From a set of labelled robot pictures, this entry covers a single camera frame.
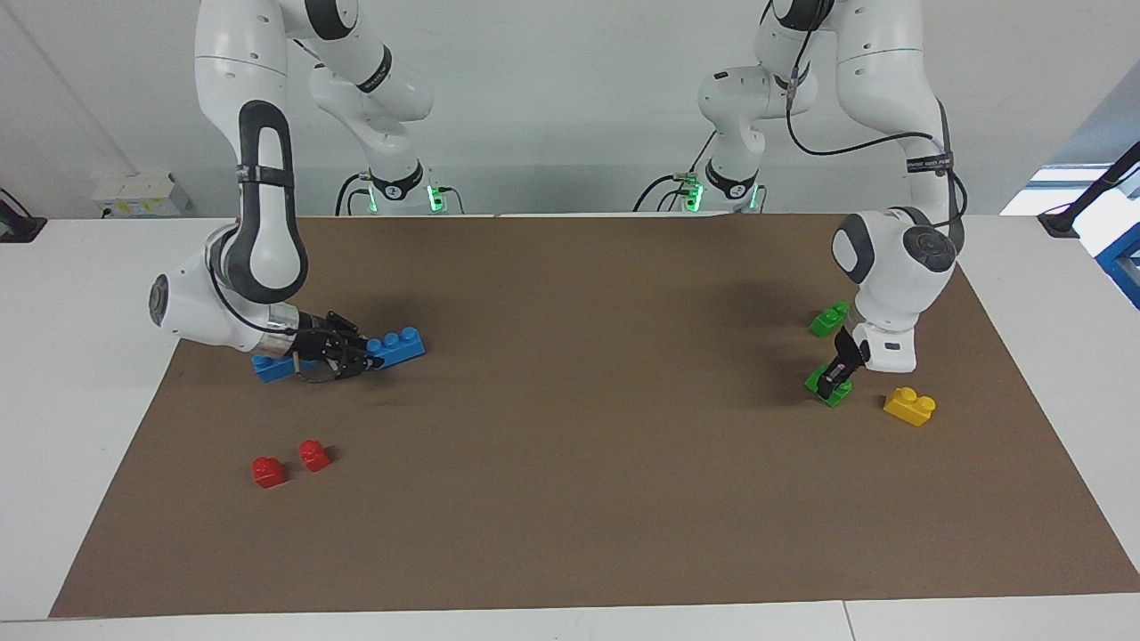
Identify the blue metal frame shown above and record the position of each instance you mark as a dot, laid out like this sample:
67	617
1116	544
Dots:
1124	263

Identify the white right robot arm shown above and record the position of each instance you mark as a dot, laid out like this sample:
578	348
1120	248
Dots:
258	258

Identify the white power box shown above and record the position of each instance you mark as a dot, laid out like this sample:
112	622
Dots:
142	196

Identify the blue three-stud toy brick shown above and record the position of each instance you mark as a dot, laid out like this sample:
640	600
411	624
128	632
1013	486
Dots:
272	368
403	345

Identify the black table clamp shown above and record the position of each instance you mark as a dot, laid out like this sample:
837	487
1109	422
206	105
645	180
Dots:
18	228

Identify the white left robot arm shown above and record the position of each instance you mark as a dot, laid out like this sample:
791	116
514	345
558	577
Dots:
891	267

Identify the brown table mat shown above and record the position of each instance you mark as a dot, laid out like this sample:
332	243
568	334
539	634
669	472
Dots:
570	463

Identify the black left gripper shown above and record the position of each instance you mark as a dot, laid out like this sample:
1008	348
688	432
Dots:
849	352

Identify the yellow two-stud toy brick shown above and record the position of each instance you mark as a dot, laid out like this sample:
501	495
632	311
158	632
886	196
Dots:
909	407

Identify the red one-stud toy brick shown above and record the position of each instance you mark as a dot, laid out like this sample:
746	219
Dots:
313	456
268	473

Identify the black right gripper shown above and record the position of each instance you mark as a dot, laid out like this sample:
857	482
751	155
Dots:
319	340

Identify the green two-stud toy brick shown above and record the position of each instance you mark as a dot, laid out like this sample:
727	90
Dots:
813	383
829	320

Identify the black stand with pole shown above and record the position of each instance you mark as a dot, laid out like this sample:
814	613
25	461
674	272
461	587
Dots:
1060	223

